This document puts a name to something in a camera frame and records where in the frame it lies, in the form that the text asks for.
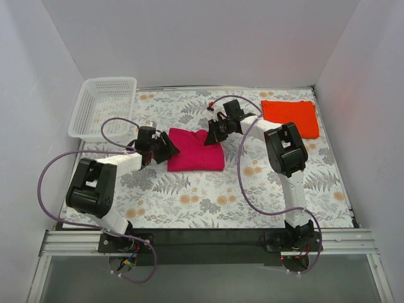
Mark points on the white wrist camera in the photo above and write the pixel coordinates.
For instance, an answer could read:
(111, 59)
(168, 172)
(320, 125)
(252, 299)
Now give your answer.
(213, 111)
(155, 131)

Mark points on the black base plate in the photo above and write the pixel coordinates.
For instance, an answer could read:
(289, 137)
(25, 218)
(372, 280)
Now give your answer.
(210, 246)

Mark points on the folded orange t-shirt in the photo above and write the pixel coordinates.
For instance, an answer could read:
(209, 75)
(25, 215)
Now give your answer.
(302, 114)

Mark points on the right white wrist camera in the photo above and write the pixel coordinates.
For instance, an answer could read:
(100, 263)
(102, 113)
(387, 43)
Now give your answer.
(213, 111)

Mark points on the white plastic basket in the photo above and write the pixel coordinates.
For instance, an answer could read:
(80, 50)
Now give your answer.
(100, 106)

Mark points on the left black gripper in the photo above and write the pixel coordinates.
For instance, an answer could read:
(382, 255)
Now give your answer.
(162, 148)

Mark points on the floral table mat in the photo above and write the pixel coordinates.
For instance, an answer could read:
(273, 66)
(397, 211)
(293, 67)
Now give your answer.
(156, 198)

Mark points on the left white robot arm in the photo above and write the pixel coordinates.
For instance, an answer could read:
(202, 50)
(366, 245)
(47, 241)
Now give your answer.
(91, 191)

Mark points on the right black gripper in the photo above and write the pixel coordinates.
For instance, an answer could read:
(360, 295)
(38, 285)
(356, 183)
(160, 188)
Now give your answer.
(217, 130)

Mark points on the magenta t-shirt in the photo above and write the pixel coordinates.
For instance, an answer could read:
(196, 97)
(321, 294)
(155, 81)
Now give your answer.
(194, 155)

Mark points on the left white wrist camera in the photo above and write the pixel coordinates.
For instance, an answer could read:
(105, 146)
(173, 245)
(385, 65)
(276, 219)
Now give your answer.
(155, 131)

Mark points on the aluminium frame rail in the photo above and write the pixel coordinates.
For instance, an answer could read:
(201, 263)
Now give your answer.
(82, 242)

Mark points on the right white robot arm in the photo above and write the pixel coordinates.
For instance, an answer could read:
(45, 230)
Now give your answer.
(287, 156)

